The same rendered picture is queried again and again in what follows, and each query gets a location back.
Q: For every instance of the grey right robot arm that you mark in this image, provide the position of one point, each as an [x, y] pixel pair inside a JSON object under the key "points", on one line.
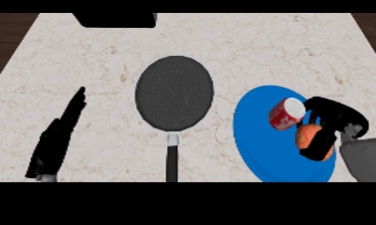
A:
{"points": [[359, 157]]}

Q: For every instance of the dark grey frying pan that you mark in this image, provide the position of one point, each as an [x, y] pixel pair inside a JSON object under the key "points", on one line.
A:
{"points": [[174, 94]]}

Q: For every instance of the red soda can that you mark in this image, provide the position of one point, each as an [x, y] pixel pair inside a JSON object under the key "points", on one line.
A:
{"points": [[284, 114]]}

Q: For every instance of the black appliance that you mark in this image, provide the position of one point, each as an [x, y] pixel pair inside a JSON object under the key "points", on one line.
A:
{"points": [[116, 20]]}

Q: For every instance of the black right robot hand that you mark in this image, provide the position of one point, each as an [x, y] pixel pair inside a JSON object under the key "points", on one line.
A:
{"points": [[330, 116]]}

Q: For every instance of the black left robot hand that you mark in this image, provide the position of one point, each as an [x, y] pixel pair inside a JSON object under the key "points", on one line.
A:
{"points": [[51, 142]]}

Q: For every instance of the orange squash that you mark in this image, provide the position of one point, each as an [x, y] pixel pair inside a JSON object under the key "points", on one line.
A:
{"points": [[305, 136]]}

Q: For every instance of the blue plate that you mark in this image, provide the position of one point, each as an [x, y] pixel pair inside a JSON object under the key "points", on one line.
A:
{"points": [[264, 142]]}

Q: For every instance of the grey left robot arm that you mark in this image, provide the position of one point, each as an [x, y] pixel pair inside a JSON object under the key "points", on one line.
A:
{"points": [[45, 178]]}

